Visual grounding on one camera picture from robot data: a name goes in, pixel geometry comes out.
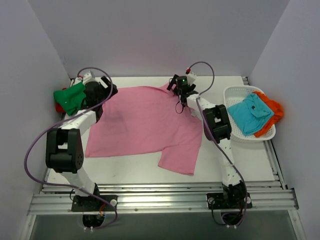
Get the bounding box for orange t-shirt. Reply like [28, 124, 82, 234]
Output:
[253, 91, 284, 138]

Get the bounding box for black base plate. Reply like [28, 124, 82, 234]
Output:
[71, 194, 118, 212]
[206, 191, 246, 210]

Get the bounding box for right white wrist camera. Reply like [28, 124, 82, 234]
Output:
[185, 68, 197, 85]

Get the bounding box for green folded t-shirt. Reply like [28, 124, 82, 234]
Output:
[61, 82, 86, 116]

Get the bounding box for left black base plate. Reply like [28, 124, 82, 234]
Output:
[71, 194, 118, 212]

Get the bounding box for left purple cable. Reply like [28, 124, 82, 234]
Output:
[23, 66, 118, 230]

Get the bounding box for turquoise t-shirt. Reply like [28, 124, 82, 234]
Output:
[227, 93, 274, 137]

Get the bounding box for aluminium rail frame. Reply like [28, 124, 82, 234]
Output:
[28, 76, 298, 215]

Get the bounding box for red folded t-shirt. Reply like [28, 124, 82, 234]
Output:
[53, 87, 68, 113]

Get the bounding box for purple cable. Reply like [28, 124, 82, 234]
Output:
[186, 61, 250, 226]
[23, 66, 118, 230]

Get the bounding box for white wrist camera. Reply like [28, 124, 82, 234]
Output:
[185, 68, 197, 85]
[75, 70, 96, 86]

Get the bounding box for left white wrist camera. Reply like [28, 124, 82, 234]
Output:
[75, 70, 96, 86]

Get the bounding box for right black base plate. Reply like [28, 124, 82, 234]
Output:
[206, 191, 246, 210]

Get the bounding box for pink t-shirt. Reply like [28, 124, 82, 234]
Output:
[84, 85, 203, 176]

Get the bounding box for white perforated plastic basket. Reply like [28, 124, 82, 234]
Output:
[223, 85, 276, 143]

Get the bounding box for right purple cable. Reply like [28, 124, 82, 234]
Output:
[186, 61, 250, 226]

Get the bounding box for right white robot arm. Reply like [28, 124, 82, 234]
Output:
[167, 72, 247, 207]

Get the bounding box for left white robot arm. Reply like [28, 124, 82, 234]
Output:
[45, 76, 118, 210]

